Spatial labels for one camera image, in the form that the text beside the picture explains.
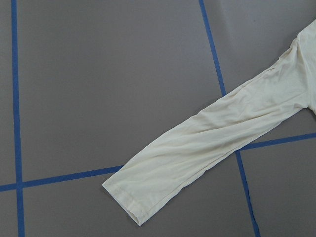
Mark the yellow long-sleeve shirt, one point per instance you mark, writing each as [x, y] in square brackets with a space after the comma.
[181, 155]

